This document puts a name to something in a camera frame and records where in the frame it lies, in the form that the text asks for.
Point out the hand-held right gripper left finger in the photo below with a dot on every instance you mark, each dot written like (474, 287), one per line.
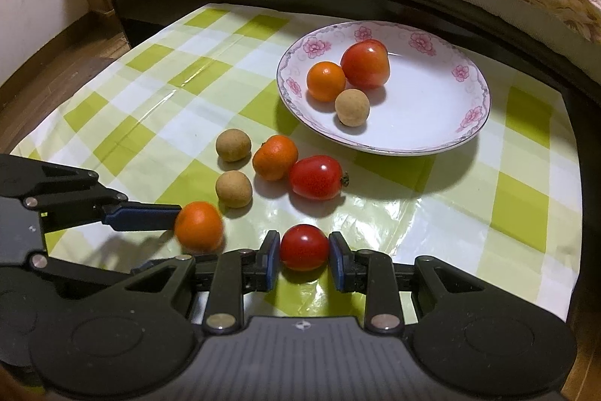
(270, 262)

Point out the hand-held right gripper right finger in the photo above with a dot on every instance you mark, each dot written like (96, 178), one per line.
(337, 260)

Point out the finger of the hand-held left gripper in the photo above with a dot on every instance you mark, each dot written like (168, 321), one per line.
(84, 276)
(141, 215)

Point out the red cherry tomato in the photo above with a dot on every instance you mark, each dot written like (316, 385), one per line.
(314, 177)
(304, 247)

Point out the small tangerine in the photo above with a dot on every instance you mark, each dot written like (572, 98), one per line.
(274, 158)
(198, 226)

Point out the brown longan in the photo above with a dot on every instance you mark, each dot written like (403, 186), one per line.
(234, 189)
(352, 108)
(233, 145)

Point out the white plate with pink flowers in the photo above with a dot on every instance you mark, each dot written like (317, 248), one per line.
(422, 109)

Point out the orange tomato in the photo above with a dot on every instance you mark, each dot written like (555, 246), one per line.
(325, 81)

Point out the large red tomato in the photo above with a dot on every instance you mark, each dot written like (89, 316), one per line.
(365, 65)

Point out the green checked tablecloth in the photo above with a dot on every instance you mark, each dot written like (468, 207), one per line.
(141, 100)

